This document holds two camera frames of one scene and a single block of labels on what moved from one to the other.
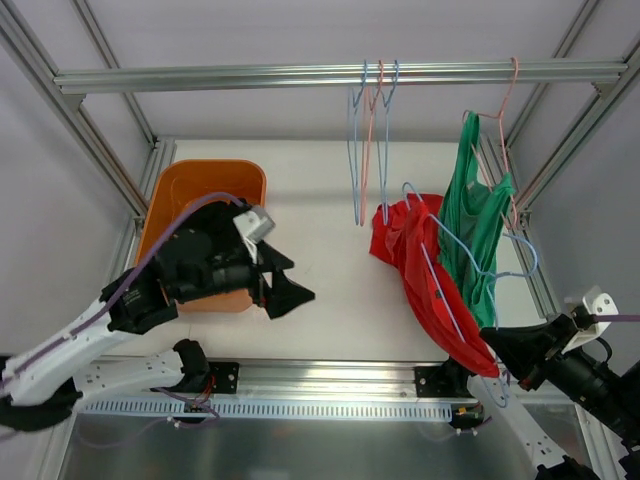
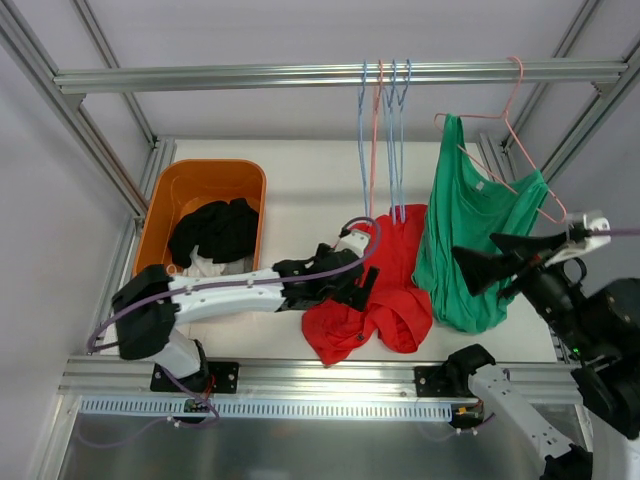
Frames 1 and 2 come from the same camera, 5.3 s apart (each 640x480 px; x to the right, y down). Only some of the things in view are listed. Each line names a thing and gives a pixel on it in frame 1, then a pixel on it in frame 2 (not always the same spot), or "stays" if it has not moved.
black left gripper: [260, 279] → [347, 273]
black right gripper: [545, 362] → [523, 265]
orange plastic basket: [179, 181] stays
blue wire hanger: [352, 146] → [362, 156]
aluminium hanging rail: [483, 74] stays
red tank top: [405, 232] → [396, 305]
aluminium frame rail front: [334, 380] stays
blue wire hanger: [497, 382] → [401, 125]
